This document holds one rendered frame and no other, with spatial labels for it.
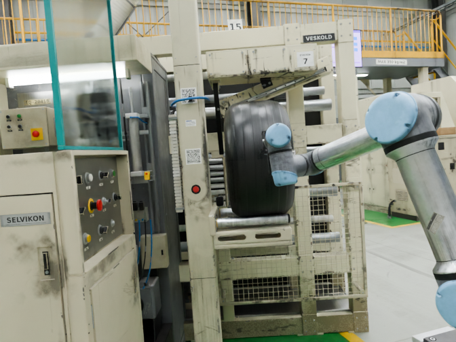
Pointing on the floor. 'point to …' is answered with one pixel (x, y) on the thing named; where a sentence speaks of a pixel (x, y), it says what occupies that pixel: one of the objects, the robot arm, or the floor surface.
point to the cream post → (195, 172)
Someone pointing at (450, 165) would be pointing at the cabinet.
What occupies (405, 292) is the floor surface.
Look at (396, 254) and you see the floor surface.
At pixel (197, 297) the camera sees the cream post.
